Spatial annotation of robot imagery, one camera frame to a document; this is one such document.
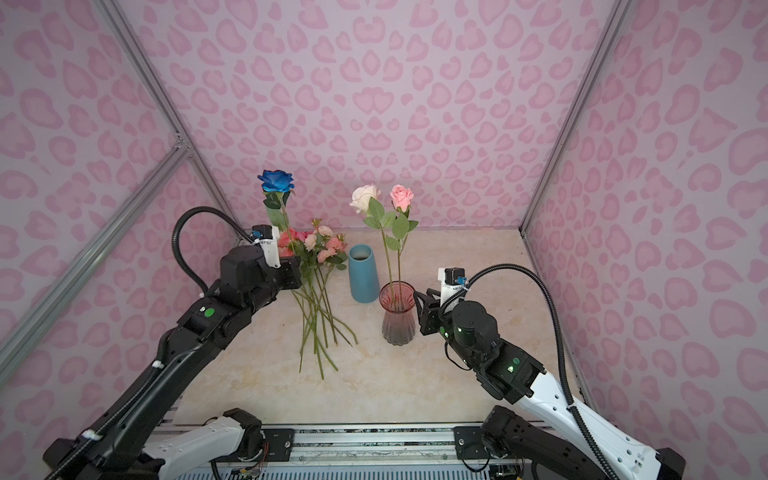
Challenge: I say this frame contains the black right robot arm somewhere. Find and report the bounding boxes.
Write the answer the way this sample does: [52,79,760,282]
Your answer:
[413,289,686,479]

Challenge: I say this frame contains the diagonal aluminium frame bar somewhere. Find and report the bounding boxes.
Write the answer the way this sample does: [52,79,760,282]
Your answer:
[1,142,188,385]

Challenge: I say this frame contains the pink glass vase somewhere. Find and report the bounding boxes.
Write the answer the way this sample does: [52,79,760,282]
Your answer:
[379,281,416,346]

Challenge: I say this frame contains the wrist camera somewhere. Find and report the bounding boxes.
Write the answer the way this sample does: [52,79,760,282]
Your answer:
[251,224,281,269]
[437,267,466,306]

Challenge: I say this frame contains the blue rose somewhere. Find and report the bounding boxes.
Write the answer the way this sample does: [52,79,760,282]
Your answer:
[258,170,295,232]

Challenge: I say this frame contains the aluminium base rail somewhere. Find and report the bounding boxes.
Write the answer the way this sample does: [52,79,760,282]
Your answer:
[113,421,637,480]

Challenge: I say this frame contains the left corner aluminium post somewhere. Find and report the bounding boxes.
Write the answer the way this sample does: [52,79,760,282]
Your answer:
[92,0,237,219]

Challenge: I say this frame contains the teal ceramic vase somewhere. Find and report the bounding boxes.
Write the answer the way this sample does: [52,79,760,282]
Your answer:
[348,244,380,304]

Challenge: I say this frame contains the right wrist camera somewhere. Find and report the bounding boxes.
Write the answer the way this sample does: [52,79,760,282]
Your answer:
[437,267,466,306]

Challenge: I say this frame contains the pink cream spray roses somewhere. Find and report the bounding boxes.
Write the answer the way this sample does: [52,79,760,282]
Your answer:
[298,219,357,354]

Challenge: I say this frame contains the corner aluminium post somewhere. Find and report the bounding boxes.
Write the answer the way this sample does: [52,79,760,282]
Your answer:
[519,0,637,239]
[92,0,237,219]

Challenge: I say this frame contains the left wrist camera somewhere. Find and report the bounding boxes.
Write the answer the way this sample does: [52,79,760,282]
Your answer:
[251,224,281,269]

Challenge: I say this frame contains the right corner aluminium post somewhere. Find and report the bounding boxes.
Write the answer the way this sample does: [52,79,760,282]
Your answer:
[519,0,637,239]

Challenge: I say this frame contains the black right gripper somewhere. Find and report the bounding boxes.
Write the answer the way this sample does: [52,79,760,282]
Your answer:
[411,288,483,369]

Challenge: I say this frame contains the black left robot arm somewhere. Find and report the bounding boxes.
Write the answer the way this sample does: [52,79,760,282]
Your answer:
[43,245,301,479]

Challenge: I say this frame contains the cream white rose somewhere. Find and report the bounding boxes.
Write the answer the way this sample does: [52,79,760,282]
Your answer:
[350,184,400,295]

